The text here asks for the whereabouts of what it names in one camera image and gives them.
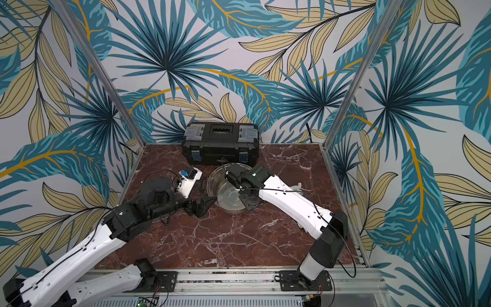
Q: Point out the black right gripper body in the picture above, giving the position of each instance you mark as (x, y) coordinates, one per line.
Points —
(238, 184)

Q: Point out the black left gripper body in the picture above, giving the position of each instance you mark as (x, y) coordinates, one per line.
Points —
(188, 204)

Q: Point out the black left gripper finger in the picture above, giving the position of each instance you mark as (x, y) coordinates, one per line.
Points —
(201, 211)
(206, 202)

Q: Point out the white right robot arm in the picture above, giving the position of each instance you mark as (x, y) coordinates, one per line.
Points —
(330, 230)

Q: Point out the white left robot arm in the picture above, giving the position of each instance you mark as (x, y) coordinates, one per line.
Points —
(60, 285)

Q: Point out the stainless steel pot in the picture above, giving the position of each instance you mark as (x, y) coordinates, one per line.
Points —
(227, 195)

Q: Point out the white plastic faucet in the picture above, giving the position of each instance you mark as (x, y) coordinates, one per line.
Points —
(297, 188)

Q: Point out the black plastic toolbox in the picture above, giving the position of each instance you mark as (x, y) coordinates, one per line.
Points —
(208, 143)

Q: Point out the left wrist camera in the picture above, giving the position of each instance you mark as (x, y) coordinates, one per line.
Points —
(188, 177)

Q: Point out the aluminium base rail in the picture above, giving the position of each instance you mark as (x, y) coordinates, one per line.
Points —
(263, 286)

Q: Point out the aluminium left corner post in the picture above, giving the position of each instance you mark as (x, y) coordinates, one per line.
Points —
(76, 30)

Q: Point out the aluminium corner post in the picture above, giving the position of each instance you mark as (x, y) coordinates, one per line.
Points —
(379, 34)
(76, 30)

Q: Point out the aluminium right corner post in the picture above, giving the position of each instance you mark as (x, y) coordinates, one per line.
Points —
(379, 34)

